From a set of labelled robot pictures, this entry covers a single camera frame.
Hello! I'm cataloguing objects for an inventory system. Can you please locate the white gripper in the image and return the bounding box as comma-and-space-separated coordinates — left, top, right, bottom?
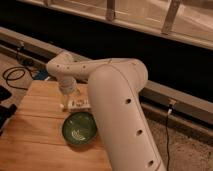
59, 80, 81, 104

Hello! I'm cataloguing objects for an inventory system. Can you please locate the window frame with posts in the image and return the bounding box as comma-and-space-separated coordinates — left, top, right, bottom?
19, 0, 213, 51

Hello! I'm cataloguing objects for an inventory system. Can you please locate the black device at left edge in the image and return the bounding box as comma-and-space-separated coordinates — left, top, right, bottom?
0, 85, 17, 135

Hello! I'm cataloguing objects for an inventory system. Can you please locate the green ceramic bowl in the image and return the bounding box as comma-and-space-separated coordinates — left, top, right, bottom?
62, 112, 97, 146

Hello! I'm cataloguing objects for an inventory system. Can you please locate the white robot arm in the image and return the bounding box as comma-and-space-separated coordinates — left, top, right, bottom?
46, 52, 167, 171

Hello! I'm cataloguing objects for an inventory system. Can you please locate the blue object on floor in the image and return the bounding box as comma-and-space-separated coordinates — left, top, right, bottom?
34, 70, 48, 80

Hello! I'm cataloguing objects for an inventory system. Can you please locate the black cable at right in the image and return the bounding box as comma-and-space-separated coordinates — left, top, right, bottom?
165, 103, 175, 171

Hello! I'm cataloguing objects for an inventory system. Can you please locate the black cable loop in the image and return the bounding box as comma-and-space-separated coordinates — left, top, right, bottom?
2, 65, 38, 90

